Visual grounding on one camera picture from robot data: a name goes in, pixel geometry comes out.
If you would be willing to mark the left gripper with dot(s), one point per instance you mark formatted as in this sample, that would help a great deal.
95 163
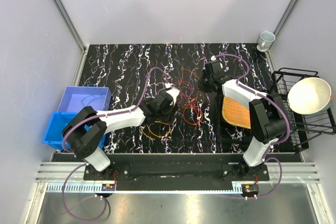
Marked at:
172 110

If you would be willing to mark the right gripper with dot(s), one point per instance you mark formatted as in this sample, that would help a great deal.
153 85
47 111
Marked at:
200 86

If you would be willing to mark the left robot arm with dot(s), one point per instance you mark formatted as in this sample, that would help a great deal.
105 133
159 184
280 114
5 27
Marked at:
85 131

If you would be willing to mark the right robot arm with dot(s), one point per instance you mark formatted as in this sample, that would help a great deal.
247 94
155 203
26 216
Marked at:
269 125

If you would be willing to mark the woven bamboo basket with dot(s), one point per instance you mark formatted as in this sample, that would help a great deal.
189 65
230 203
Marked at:
235 113

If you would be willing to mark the white mug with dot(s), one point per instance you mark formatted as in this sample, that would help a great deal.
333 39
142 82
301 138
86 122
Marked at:
265 41

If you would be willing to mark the lavender plastic bin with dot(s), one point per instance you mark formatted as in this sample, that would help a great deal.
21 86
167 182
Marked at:
76 98

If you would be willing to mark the white bowl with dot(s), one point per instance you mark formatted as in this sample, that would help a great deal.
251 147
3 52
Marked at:
310 96

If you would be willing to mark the blue plastic bin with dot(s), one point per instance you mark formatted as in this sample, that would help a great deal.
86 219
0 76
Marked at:
53 133

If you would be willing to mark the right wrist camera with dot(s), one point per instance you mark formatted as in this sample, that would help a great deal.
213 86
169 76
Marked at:
215 58

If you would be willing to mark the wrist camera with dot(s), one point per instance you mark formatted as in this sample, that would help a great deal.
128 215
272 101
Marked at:
172 91
215 58

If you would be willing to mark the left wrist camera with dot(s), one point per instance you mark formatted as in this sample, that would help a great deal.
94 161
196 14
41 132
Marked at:
172 91

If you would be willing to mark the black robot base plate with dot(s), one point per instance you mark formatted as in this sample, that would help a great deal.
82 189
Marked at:
228 167

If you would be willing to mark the black wire dish rack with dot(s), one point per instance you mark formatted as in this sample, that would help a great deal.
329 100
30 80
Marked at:
303 127

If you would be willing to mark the aluminium frame post left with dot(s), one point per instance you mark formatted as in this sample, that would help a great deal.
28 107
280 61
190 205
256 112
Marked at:
69 24

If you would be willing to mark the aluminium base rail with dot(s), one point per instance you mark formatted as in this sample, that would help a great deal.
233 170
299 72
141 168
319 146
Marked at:
69 175

